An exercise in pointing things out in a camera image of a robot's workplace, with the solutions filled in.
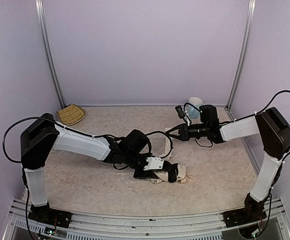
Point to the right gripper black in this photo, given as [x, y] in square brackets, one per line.
[183, 131]

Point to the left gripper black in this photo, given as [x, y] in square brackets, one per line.
[172, 172]

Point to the beige folding umbrella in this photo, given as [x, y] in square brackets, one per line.
[182, 175]

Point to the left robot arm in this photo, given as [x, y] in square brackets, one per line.
[46, 134]

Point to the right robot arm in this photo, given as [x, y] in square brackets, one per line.
[270, 125]

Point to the light blue mug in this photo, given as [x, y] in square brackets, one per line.
[193, 108]

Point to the yellow woven basket tray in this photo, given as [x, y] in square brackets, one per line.
[71, 114]

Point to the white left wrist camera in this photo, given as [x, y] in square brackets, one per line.
[153, 163]

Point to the right aluminium corner post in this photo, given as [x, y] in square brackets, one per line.
[243, 54]

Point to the aluminium corner post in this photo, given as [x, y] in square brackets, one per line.
[243, 54]
[48, 53]

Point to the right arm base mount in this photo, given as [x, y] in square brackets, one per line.
[251, 212]

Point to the aluminium front rail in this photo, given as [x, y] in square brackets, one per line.
[215, 225]

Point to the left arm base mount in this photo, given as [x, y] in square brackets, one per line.
[50, 216]

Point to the left aluminium corner post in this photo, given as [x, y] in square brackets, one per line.
[48, 53]

